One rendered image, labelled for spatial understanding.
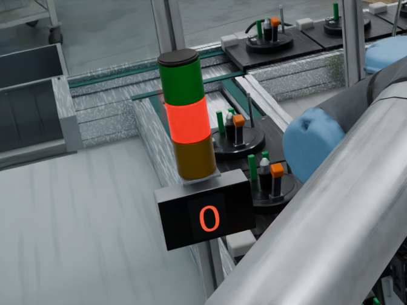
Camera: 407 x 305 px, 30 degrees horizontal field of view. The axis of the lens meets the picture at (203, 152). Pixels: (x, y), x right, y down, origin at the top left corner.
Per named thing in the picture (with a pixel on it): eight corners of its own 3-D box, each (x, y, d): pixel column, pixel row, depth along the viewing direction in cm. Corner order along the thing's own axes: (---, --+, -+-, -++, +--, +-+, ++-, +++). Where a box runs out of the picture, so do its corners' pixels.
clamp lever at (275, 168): (283, 196, 140) (284, 169, 134) (272, 199, 140) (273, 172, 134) (276, 182, 142) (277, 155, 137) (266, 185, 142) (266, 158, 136)
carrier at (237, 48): (323, 54, 217) (320, 12, 211) (243, 72, 213) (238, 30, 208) (294, 32, 238) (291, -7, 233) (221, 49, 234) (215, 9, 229)
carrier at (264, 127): (305, 163, 160) (300, 109, 155) (195, 190, 156) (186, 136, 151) (269, 121, 181) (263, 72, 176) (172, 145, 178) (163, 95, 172)
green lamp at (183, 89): (209, 100, 91) (203, 61, 88) (169, 109, 90) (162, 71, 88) (200, 86, 95) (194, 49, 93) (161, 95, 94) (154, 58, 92)
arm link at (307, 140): (337, 91, 62) (412, 48, 68) (260, 135, 71) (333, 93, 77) (386, 175, 62) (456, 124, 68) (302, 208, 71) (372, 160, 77)
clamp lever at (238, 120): (244, 144, 162) (244, 120, 156) (235, 147, 161) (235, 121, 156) (240, 133, 164) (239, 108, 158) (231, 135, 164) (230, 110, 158)
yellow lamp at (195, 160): (220, 173, 95) (215, 138, 93) (182, 183, 94) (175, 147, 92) (211, 157, 99) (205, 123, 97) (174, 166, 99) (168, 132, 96)
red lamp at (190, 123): (215, 137, 93) (209, 100, 91) (175, 147, 92) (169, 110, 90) (205, 122, 97) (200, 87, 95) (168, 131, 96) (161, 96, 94)
